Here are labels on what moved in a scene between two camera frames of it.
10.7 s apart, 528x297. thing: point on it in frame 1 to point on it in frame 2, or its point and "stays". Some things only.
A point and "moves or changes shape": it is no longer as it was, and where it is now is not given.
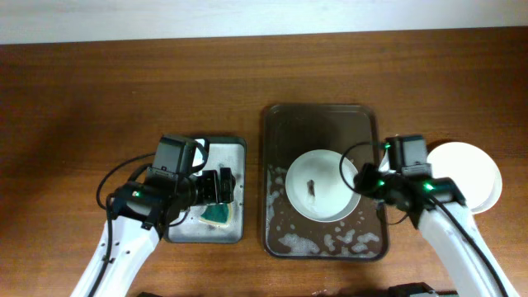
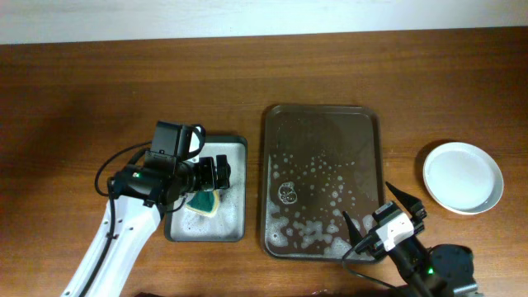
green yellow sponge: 220,214 moves or changes shape
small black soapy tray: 216,223 stays
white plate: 471,173 stays
